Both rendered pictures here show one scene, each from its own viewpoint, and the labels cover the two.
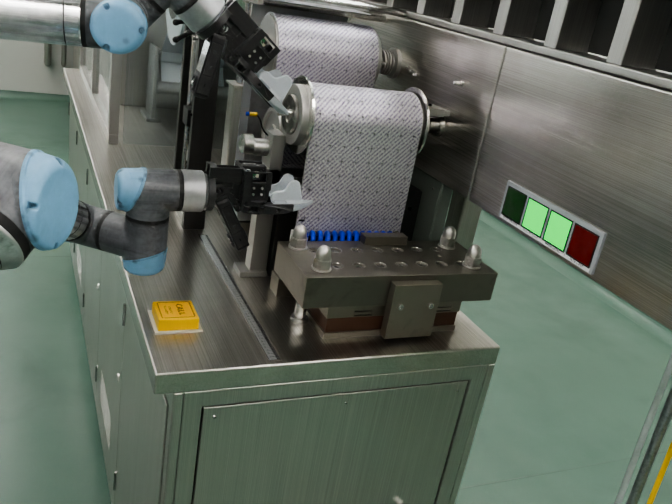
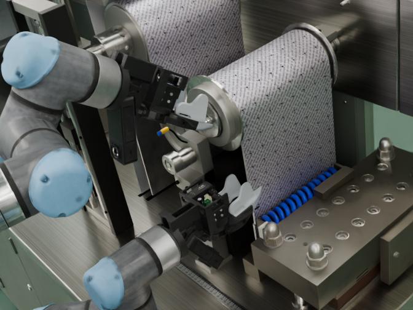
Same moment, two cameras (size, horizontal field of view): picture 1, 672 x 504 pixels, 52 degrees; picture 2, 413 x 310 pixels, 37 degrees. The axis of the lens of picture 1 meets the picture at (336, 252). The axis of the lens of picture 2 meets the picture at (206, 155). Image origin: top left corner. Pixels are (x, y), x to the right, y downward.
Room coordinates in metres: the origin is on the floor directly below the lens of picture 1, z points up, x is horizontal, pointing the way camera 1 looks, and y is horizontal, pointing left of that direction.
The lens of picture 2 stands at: (0.39, 0.26, 1.80)
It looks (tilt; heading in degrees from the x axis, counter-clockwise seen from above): 34 degrees down; 353
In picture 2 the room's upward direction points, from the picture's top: 12 degrees counter-clockwise
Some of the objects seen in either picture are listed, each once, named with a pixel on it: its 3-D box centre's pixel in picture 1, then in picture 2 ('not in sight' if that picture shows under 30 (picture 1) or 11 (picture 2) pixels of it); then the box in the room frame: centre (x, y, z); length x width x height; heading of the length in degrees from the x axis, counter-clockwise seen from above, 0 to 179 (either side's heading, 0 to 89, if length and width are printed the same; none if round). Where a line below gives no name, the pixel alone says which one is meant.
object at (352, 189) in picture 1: (356, 193); (292, 155); (1.33, -0.02, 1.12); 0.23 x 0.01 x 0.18; 117
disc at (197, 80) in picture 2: (299, 114); (214, 113); (1.33, 0.12, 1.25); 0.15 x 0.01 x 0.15; 27
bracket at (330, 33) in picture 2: (431, 109); (321, 33); (1.46, -0.14, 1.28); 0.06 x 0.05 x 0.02; 117
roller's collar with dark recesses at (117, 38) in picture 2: not in sight; (112, 45); (1.54, 0.26, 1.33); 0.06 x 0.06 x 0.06; 27
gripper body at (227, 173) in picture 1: (237, 188); (195, 220); (1.22, 0.20, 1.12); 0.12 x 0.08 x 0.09; 117
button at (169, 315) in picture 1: (175, 315); not in sight; (1.08, 0.26, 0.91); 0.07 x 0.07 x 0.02; 27
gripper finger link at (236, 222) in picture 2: (269, 206); (231, 218); (1.23, 0.14, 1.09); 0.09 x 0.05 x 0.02; 115
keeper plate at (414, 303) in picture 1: (412, 309); (402, 247); (1.16, -0.16, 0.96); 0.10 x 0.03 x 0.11; 117
